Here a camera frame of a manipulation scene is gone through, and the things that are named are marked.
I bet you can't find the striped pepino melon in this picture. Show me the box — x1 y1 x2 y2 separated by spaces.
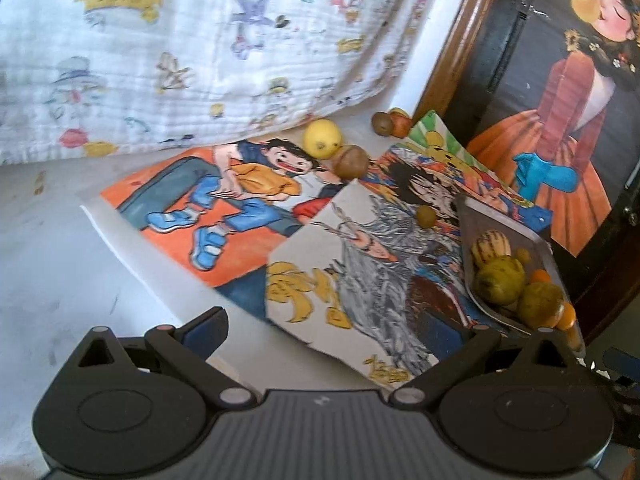
472 230 513 268

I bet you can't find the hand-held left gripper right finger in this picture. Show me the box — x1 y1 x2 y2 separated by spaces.
390 310 576 406

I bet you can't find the round brown streaked fruit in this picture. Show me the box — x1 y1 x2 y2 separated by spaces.
334 144 371 180

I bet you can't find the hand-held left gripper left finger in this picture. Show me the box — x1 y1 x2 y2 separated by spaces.
75 306 258 407

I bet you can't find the white cartoon printed blanket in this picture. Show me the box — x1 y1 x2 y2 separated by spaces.
0 0 453 166

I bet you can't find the red yellow apple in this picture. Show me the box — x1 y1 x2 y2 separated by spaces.
389 110 415 139

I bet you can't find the wall poster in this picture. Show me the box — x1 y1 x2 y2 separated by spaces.
467 0 640 256

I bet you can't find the orange drawing of boys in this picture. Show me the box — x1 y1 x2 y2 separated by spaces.
80 139 361 291

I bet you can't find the brown kiwi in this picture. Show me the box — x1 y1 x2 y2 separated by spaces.
371 111 396 137

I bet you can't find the black-haired cartoon drawing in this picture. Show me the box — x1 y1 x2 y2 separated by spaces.
360 142 553 241

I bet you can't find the grey-haired warrior drawing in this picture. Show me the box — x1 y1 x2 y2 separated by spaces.
265 180 506 391

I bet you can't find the metal tray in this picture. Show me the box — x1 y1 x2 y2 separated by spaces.
455 194 586 358

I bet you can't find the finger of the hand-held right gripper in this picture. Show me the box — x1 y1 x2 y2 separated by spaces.
600 346 640 388

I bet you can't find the yellow-green pear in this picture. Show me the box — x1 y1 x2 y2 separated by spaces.
474 256 527 307

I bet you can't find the olive green pear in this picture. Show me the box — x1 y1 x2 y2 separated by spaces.
516 281 565 330

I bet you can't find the dark door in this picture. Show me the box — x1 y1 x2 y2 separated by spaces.
457 0 640 341

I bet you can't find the yellow lemon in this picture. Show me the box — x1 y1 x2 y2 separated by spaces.
304 119 345 157

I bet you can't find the yellow bear drawing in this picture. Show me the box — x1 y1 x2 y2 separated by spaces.
405 109 493 181

